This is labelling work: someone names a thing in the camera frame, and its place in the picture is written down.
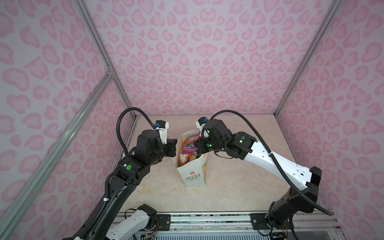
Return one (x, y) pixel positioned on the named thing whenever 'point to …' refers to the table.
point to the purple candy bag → (190, 146)
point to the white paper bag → (193, 172)
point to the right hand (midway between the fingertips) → (194, 145)
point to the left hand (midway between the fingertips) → (177, 139)
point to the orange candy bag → (185, 158)
